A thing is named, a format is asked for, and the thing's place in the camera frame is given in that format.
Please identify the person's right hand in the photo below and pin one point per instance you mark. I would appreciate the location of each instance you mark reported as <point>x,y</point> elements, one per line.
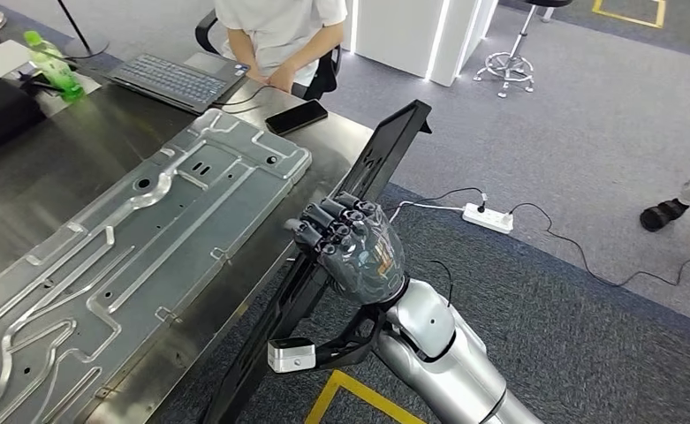
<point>258,76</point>

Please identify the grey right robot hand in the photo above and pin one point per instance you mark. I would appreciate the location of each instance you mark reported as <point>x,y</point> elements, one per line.
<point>362,263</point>

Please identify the person's left hand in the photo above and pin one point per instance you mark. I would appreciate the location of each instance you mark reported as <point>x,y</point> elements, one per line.
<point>282,77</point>

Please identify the black plastic plate frame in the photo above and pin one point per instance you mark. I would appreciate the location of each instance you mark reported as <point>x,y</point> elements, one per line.
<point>379,152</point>

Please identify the person's left forearm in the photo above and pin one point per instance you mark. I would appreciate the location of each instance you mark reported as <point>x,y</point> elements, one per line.
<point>315,47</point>

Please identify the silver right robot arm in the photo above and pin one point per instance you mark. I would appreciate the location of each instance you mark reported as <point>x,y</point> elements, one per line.
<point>450,368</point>

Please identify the person's right forearm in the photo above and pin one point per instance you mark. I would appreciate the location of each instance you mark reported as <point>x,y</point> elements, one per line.
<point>242,49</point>

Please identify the black smartphone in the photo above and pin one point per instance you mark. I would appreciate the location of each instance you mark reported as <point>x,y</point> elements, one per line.
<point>296,117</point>

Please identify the person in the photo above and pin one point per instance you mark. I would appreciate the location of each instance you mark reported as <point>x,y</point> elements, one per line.
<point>663,215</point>
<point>280,23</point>

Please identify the grey laptop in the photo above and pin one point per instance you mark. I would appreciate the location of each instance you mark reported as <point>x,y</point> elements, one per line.
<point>169,79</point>

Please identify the white counter with light strips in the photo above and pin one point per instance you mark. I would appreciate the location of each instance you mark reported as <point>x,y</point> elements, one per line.
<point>397,35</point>

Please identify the yellow floor tape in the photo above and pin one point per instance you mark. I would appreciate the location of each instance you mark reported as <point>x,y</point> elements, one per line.
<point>628,17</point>
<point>344,386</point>

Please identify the white power strip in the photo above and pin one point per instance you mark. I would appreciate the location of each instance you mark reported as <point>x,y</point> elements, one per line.
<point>488,218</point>

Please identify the black pole round base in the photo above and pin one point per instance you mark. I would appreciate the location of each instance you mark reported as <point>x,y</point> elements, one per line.
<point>87,47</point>

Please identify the green plastic bottle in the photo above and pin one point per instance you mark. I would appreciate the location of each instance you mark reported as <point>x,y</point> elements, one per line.
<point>58,73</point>

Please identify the stamped sheet metal panel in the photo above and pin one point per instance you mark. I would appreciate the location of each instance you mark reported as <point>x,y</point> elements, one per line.
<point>145,251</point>

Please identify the chrome stool black seat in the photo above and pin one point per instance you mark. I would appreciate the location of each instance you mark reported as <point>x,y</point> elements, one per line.
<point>508,64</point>

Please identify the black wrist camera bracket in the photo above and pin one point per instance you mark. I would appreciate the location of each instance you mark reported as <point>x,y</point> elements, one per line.
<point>353,339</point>

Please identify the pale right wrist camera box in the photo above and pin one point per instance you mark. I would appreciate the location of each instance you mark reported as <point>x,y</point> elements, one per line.
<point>291,357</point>

